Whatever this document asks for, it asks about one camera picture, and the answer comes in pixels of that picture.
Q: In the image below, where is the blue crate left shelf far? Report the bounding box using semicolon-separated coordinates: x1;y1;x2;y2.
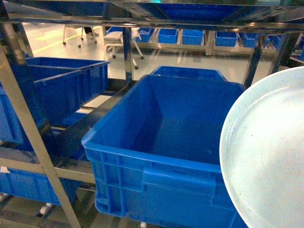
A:
26;57;110;103

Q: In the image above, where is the stainless steel shelf frame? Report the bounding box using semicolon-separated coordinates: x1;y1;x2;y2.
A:
0;0;304;228

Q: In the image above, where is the blue crate shelf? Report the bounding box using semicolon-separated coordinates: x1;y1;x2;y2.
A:
152;1;247;21
26;57;110;103
0;66;82;144
0;166;83;207

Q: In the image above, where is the blue crate on shelf front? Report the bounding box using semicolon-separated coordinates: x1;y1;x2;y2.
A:
82;75;246;228

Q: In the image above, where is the blue crate left shelf near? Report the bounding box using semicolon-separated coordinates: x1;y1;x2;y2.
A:
0;66;82;144

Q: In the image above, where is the blue crate lower shelf left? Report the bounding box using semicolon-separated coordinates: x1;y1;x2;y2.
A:
0;166;83;207

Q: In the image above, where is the white rolling chair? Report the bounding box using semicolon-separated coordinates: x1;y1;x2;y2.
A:
104;27;144;59

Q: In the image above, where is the light blue round tray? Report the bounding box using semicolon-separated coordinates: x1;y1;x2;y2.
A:
219;67;304;228

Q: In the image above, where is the blue crate behind front crate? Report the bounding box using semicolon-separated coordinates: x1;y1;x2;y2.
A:
150;66;227;82

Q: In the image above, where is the blue crate upper shelf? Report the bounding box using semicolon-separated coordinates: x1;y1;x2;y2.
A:
152;1;247;21

